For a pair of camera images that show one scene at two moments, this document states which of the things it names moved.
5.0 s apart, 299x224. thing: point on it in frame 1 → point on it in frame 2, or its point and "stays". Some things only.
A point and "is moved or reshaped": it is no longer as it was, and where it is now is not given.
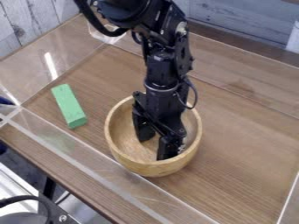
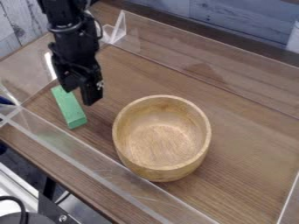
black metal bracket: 61,218 stays
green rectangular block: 70,106 stays
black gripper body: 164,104 → 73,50
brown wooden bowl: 136,155 is moved or reshaped
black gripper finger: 145,127 → 70,80
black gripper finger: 170,146 → 93,91
